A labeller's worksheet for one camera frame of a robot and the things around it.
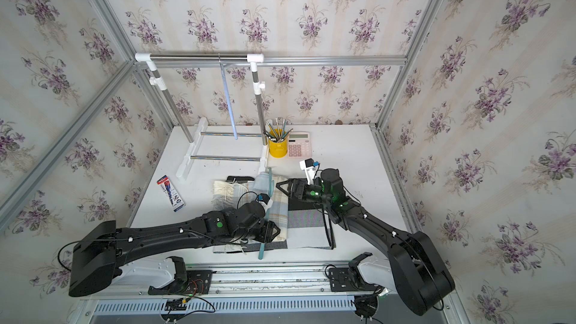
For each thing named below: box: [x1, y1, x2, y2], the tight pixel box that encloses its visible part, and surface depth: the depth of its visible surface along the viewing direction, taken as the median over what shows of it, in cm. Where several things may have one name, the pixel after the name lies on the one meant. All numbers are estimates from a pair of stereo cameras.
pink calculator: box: [287, 131, 312, 159], surface depth 110 cm
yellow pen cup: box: [268, 138, 288, 159], surface depth 109 cm
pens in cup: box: [263, 118, 294, 143], surface depth 106 cm
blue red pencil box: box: [156, 174, 186, 213], surface depth 95 cm
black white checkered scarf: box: [246, 178, 336, 250], surface depth 85 cm
